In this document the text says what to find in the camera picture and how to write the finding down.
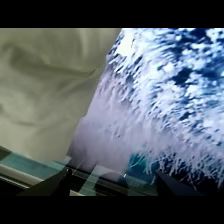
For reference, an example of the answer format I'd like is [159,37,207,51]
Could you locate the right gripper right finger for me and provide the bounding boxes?
[155,169,205,197]

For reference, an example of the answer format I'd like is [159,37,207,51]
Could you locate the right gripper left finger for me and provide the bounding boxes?
[17,167,74,197]

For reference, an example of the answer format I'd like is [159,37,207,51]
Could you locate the white T-shirt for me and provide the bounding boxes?
[0,27,122,164]

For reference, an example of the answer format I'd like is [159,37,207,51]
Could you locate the silver frame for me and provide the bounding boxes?
[0,163,46,188]

